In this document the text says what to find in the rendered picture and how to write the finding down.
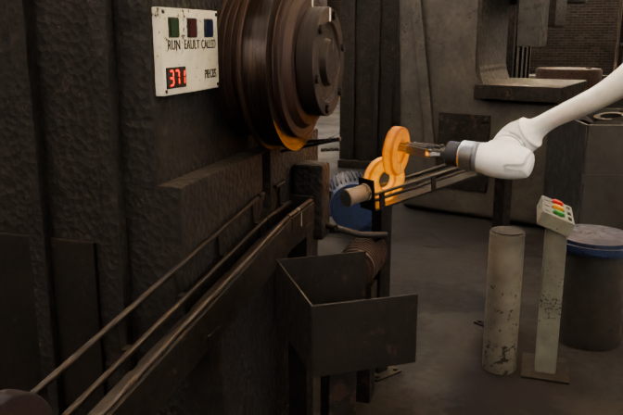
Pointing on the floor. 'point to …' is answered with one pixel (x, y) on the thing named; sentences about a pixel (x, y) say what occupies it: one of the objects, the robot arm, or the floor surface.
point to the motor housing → (375, 253)
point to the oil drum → (571, 74)
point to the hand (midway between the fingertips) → (397, 145)
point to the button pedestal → (550, 297)
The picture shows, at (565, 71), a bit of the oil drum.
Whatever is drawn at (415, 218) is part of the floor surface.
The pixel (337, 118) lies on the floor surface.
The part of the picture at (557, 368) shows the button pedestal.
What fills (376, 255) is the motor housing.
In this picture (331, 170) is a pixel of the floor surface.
